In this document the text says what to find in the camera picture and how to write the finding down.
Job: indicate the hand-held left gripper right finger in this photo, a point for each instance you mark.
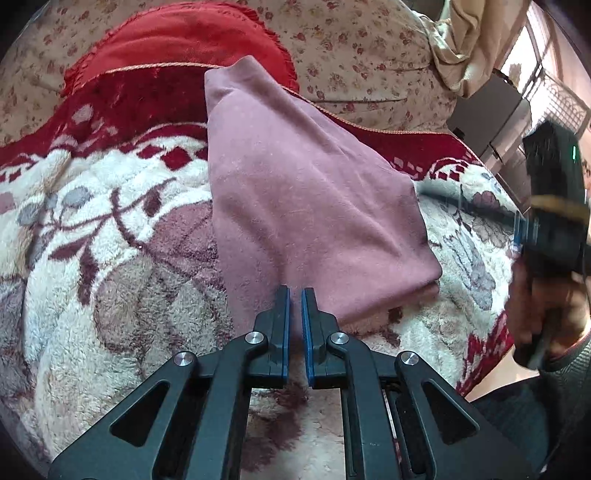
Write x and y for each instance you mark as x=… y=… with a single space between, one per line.
x=311 y=332

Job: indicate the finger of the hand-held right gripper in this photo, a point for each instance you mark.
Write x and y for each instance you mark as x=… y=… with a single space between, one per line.
x=520 y=235

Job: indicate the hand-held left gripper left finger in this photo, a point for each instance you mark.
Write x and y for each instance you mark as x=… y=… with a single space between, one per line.
x=279 y=332

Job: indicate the mauve pink shirt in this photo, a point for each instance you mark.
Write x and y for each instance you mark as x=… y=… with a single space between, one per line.
x=304 y=198

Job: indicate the person's right forearm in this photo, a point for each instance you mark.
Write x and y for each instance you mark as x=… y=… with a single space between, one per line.
x=554 y=406

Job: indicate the person's right hand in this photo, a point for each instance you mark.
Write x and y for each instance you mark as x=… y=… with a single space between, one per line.
x=549 y=314

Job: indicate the grey box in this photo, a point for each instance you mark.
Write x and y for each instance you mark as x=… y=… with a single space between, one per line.
x=494 y=115

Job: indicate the window with metal grille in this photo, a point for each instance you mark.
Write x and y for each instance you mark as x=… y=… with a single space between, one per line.
x=554 y=78

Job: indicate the beige cloth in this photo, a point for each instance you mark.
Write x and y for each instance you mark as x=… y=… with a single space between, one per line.
x=466 y=46

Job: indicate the red and white floral blanket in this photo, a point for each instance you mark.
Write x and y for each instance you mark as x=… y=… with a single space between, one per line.
x=106 y=258

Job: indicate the red fringed cushion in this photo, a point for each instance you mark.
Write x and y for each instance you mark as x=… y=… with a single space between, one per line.
x=184 y=41

